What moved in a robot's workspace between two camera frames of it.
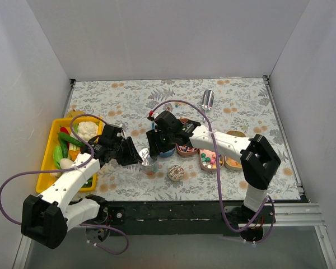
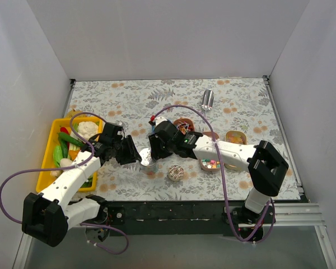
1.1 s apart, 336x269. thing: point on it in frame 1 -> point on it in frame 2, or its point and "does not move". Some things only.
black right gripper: x=159 y=137 -> x=159 y=145
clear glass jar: x=152 y=168 does not move
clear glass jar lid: x=144 y=155 does not move
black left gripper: x=122 y=151 does not move
